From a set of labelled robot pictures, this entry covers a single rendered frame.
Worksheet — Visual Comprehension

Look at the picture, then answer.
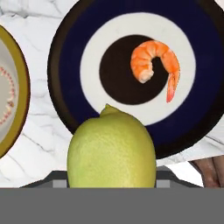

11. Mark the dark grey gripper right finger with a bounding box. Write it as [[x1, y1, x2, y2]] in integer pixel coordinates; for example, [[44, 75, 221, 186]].
[[155, 165, 203, 189]]

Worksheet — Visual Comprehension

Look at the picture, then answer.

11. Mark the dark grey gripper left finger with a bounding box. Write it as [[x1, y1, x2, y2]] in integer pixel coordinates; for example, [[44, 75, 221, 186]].
[[20, 171, 69, 189]]

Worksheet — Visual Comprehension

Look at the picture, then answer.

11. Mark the yellow-green lemon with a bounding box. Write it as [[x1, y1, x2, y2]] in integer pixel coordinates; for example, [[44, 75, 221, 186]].
[[66, 103, 158, 189]]

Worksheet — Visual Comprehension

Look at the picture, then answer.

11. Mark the gold-rimmed grey plate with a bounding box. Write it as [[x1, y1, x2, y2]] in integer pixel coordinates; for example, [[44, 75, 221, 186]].
[[0, 25, 32, 159]]

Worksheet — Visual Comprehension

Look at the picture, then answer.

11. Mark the blue white black round plate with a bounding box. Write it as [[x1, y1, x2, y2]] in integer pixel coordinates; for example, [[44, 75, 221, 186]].
[[47, 0, 224, 160]]

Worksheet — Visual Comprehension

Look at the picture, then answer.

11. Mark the orange shrimp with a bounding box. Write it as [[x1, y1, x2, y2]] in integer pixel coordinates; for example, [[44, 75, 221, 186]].
[[129, 39, 181, 104]]

